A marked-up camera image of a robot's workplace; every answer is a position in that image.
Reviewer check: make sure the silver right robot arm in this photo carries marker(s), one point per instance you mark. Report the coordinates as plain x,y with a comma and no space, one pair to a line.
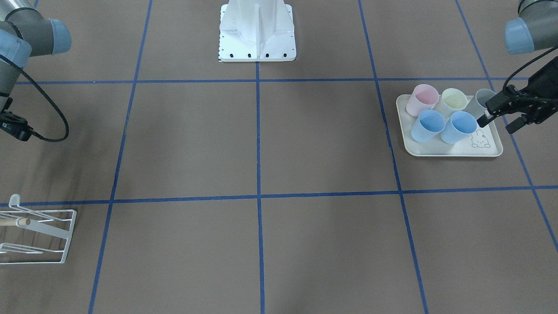
25,33

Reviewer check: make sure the blue plastic cup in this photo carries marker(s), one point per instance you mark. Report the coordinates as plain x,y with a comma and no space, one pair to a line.
427,125
458,127

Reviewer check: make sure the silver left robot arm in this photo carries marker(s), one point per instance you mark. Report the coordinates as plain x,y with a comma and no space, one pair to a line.
536,28

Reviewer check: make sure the grey plastic cup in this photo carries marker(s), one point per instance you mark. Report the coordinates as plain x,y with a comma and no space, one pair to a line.
477,105

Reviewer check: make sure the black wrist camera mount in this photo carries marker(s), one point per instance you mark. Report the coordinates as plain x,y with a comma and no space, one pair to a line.
14,125

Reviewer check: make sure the white wire cup rack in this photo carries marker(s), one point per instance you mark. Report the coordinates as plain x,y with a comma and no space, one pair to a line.
54,223

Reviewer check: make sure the pink plastic cup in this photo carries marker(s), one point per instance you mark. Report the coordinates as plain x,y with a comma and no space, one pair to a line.
423,97

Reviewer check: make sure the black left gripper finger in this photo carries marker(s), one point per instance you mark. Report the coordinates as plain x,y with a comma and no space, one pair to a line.
506,102
521,121

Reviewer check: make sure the cream plastic tray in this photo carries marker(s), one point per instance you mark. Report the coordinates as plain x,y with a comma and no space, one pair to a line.
484,142

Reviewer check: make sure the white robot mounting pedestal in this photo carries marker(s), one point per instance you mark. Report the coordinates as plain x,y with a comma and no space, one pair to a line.
256,31

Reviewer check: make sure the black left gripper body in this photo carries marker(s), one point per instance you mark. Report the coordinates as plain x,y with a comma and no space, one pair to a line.
542,108

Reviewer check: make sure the pale green plastic cup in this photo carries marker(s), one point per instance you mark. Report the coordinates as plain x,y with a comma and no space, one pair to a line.
451,101

